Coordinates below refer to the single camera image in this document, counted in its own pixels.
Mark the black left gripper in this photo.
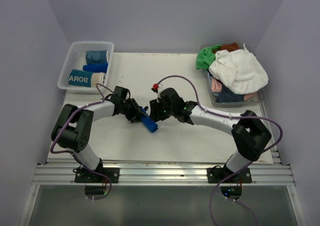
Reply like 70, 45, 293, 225
120, 98, 147, 123

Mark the blue microfiber towel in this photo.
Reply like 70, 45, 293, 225
139, 107, 158, 133

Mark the teal beige cartoon towel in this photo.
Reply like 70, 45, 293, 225
68, 69, 106, 88

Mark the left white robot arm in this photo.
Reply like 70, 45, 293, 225
50, 86, 147, 183

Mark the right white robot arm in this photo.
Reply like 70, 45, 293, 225
149, 84, 272, 183

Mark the rolled blue towel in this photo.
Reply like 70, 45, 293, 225
82, 62, 109, 73

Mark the white plastic basket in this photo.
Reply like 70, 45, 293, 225
57, 41, 115, 94

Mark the rolled teal towel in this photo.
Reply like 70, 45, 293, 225
85, 50, 109, 65

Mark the dark blue towel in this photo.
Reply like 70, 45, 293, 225
215, 87, 244, 103

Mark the green towel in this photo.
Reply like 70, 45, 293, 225
195, 44, 221, 70

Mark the clear plastic towel bin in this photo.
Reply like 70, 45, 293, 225
200, 43, 267, 108

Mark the white towel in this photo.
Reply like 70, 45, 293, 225
208, 47, 269, 95

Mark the brown towel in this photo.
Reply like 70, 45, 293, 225
219, 42, 240, 52

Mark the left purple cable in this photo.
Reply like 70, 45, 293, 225
50, 83, 113, 201

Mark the aluminium mounting rail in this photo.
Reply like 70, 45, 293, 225
31, 160, 295, 186

